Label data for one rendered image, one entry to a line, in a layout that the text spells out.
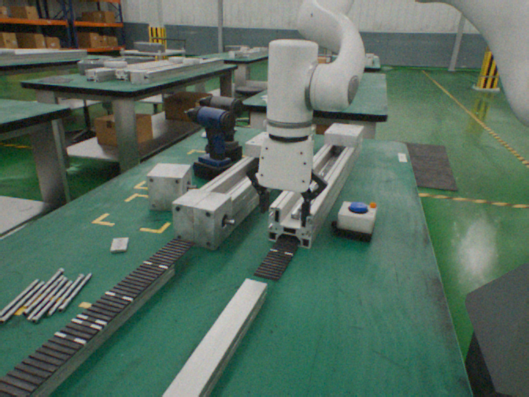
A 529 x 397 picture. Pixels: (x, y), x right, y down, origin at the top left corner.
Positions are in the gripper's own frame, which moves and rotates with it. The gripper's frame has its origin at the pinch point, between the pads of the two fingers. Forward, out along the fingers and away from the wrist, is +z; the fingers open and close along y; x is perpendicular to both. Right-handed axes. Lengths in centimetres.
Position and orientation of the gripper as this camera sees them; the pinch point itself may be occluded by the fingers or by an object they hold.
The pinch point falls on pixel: (284, 209)
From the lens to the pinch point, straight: 80.5
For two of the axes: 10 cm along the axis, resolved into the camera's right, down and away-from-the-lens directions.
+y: 9.4, 1.6, -3.1
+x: 3.5, -3.6, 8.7
